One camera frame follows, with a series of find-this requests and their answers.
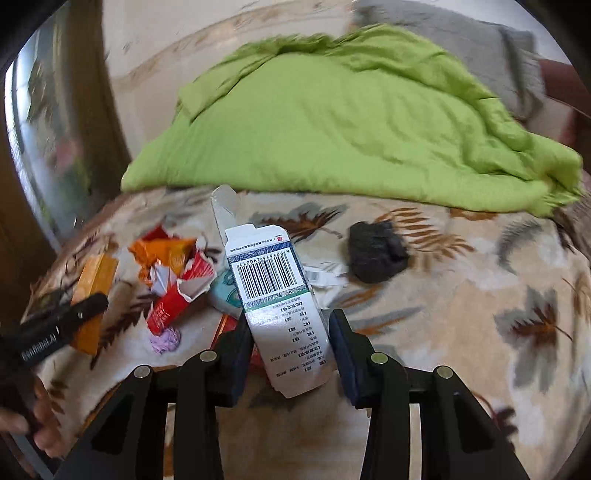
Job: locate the white paper label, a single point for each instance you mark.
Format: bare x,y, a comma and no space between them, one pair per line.
323,276

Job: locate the glass window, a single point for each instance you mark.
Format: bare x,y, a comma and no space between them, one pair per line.
46,138

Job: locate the person's left hand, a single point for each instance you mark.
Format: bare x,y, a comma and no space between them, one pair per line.
48,420

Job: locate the grey pillow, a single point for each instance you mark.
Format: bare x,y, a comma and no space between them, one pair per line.
461,41

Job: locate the teal packet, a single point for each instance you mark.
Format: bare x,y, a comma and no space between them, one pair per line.
224,295

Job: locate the torn red packet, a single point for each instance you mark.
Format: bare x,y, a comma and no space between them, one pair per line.
171,309

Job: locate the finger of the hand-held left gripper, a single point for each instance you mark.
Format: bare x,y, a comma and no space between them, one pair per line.
83,308

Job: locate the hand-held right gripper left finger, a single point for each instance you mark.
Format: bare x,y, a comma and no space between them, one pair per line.
239,369

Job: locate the white barcode carton box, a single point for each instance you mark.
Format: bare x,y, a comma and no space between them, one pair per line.
272,277

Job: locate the crumpled pink paper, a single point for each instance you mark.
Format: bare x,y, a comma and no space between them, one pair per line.
165,341

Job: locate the orange carton box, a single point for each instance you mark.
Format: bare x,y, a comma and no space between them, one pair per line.
94,281

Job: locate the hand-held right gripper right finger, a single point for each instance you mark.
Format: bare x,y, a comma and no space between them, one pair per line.
344,364

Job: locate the leaf printed blanket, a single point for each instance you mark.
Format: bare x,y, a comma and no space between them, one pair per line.
461,323

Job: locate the crumpled orange wrapper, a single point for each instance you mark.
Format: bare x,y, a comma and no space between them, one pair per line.
161,251

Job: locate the crumpled black plastic bag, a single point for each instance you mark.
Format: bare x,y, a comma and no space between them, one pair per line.
376,254

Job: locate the brown striped pillow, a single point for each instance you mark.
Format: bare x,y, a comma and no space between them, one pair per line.
568,83

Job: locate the green blanket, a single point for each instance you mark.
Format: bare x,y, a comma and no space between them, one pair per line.
323,129

